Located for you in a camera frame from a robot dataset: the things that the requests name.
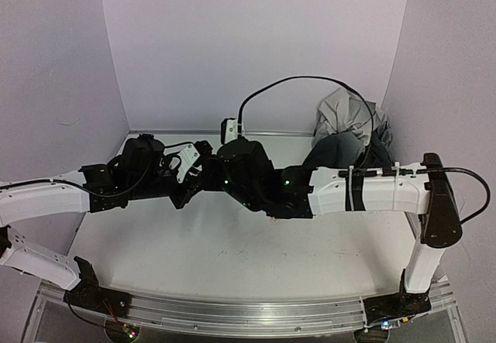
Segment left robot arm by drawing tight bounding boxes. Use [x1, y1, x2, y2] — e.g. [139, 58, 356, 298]
[1, 134, 212, 310]

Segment grey crumpled cloth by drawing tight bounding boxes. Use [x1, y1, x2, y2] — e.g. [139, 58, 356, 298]
[312, 87, 394, 168]

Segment aluminium front rail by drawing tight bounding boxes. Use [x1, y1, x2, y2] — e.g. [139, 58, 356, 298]
[119, 293, 366, 338]

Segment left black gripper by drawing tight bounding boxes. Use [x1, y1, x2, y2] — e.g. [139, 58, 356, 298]
[130, 156, 206, 210]

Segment dark sleeve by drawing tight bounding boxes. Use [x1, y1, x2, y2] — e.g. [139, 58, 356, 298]
[302, 132, 366, 169]

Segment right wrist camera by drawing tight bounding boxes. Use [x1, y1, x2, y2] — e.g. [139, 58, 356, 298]
[220, 118, 244, 145]

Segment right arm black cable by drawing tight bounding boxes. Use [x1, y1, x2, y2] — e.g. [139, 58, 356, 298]
[237, 75, 377, 170]

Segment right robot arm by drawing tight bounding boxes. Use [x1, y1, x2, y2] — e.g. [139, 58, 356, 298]
[201, 138, 462, 294]

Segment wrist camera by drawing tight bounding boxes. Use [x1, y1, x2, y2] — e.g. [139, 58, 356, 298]
[220, 118, 244, 145]
[166, 142, 200, 184]

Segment mannequin hand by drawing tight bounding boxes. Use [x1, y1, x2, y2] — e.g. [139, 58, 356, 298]
[269, 217, 283, 225]

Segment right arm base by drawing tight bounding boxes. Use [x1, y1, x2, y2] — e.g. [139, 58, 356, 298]
[362, 269, 432, 328]

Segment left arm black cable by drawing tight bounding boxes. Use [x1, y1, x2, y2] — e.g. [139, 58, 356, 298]
[50, 141, 195, 199]

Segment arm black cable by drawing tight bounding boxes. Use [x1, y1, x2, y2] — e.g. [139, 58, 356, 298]
[50, 141, 195, 199]
[237, 75, 377, 170]

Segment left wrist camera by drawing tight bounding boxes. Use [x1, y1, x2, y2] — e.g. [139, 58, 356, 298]
[166, 142, 200, 184]

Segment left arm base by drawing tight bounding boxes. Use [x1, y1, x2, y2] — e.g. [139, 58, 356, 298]
[64, 256, 132, 318]

